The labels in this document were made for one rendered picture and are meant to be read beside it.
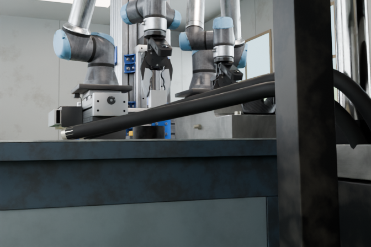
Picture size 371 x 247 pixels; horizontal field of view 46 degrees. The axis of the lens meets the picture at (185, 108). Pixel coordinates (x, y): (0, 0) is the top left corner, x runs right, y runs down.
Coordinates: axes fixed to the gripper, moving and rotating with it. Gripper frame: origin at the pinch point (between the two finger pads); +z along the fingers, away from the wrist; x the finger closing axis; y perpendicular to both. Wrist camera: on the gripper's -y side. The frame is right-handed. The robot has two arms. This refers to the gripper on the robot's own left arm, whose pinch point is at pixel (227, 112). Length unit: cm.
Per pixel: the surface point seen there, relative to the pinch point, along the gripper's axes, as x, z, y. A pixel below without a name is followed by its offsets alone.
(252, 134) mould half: 14, 9, -48
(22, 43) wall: 105, -172, 673
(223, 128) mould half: 19.2, 7.4, -42.5
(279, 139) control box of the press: 31, 11, -91
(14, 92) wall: 117, -82, 672
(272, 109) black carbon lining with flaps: 2.3, 2.0, -37.7
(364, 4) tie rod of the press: 4, -15, -78
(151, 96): 31.5, -3.6, -14.9
